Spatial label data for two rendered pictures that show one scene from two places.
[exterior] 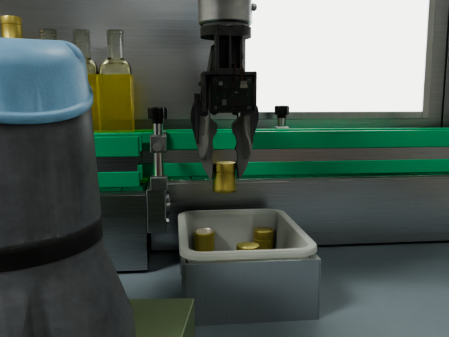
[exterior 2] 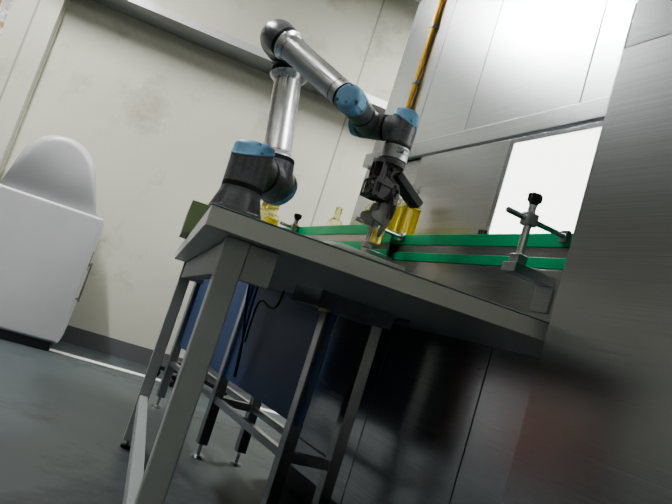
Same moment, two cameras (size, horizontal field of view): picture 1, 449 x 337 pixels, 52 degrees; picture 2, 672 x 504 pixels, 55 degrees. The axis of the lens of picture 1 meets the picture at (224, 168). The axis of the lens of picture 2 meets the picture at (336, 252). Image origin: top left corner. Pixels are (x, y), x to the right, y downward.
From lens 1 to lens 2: 167 cm
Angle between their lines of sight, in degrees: 73
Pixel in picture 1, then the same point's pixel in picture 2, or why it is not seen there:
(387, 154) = (493, 251)
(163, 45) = (461, 201)
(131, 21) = (453, 189)
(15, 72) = (239, 144)
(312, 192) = (442, 272)
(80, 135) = (248, 159)
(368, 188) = (468, 271)
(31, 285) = (224, 186)
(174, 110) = not seen: hidden behind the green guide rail
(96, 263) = (240, 190)
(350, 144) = (475, 242)
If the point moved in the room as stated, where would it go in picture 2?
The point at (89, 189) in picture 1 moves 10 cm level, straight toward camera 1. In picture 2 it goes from (246, 173) to (214, 158)
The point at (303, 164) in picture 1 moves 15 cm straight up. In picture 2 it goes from (449, 256) to (465, 202)
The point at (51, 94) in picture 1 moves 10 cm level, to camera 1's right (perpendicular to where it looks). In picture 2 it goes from (244, 149) to (252, 142)
